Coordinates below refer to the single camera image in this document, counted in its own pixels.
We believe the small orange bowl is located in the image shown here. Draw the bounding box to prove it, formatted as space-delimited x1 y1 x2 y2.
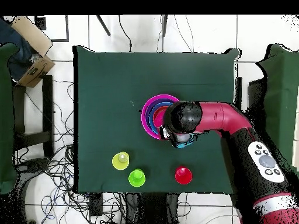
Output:
152 106 170 128

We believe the large pink bowl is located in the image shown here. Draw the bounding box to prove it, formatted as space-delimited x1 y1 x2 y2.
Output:
140 94 180 140

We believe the yellow cup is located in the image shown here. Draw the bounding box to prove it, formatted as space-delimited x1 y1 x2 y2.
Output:
112 151 130 171

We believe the dark green tablecloth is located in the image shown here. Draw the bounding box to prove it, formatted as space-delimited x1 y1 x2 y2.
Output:
73 45 241 194

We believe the black box cabinet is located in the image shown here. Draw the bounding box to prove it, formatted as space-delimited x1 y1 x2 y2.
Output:
247 79 267 115

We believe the small blue bowl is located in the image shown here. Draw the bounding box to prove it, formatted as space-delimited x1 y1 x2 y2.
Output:
171 132 196 149

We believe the beige cushion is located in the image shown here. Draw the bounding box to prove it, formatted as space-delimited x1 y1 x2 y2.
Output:
11 15 53 57

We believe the medium blue bowl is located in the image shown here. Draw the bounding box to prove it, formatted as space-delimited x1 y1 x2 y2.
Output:
147 101 172 135

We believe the green cup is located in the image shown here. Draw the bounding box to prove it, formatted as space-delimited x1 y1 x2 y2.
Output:
128 168 147 188

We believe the black stand frame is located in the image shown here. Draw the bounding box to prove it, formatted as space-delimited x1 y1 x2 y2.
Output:
12 75 54 158

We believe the black cable with connector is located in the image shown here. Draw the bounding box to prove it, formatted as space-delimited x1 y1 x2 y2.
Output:
118 15 133 52

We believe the red cup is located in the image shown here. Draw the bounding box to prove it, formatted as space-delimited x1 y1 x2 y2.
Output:
175 166 193 186

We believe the tangle of black cables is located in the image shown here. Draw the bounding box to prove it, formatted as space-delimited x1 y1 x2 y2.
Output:
13 79 127 224

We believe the dark blue cloth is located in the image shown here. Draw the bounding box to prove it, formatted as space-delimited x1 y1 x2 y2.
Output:
0 18 40 81

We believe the black pedestal foot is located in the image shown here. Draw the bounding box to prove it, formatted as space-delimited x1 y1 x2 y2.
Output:
16 157 50 179

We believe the black floor box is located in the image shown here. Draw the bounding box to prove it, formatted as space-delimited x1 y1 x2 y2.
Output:
89 192 103 216

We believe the brown cardboard box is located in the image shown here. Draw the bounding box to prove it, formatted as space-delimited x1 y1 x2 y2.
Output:
18 55 56 89

